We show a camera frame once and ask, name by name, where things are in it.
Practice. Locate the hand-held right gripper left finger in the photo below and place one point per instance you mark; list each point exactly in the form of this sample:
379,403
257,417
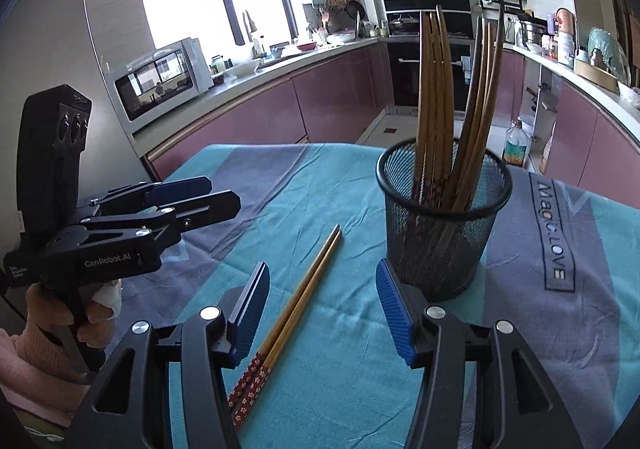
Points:
250,324

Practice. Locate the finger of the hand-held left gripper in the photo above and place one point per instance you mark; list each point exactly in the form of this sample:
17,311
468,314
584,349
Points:
175,191
210,209

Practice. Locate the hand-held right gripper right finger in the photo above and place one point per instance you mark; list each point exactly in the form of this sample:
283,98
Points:
395,314

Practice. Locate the wooden chopstick red patterned end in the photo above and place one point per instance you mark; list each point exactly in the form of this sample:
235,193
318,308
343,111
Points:
302,279

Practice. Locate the black mesh holder cup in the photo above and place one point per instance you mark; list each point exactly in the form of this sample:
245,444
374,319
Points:
450,269

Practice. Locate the bunch of chopsticks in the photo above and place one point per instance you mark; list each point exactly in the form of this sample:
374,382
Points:
435,104

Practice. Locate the person's left forearm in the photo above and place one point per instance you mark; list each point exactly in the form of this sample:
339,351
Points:
40,374

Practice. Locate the person's left hand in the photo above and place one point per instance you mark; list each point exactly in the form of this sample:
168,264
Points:
102,314

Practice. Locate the white microwave oven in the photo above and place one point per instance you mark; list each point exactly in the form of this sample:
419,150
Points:
160,81

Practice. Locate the pink base cabinets long run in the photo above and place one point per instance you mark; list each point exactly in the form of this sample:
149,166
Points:
260,104

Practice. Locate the blue grey printed tablecloth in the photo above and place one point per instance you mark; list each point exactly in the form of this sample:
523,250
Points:
325,179

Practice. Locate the glass jar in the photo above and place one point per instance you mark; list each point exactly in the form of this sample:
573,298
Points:
218,68

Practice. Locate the steel kitchen faucet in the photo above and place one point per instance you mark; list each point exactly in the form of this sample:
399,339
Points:
250,29

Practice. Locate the red bowl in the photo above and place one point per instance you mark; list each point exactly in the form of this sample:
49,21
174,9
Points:
307,46

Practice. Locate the plastic oil bottle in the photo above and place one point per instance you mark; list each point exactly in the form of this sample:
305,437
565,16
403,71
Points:
515,146

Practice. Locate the orange packet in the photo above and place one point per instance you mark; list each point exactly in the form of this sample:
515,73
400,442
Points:
547,156

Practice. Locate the white bucket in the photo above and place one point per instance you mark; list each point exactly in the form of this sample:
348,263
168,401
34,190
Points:
526,125

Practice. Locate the built-in black oven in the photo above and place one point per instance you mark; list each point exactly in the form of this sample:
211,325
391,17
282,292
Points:
402,79

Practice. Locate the hanging black frying pan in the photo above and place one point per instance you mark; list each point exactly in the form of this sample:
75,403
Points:
355,10

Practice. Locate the pink base cabinets open shelf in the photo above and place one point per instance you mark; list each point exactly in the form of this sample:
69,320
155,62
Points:
590,144

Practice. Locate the wok with lid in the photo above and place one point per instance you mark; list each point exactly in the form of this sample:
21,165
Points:
404,24

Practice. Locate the black range hood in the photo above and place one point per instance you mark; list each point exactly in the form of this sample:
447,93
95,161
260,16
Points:
405,6

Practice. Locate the small white bowl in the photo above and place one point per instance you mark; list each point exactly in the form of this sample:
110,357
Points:
535,48

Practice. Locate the beige basin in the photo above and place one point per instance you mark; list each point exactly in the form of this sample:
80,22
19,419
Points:
597,76

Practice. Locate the stainless steel pot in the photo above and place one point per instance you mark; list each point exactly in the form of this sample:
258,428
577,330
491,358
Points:
534,33

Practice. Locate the white plastic bag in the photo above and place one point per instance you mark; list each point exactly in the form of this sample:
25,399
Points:
631,94

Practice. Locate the pink thermos jug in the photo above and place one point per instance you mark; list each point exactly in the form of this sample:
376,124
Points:
566,21

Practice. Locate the appliance under plastic cover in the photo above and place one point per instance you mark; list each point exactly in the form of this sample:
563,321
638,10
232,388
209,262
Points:
607,49

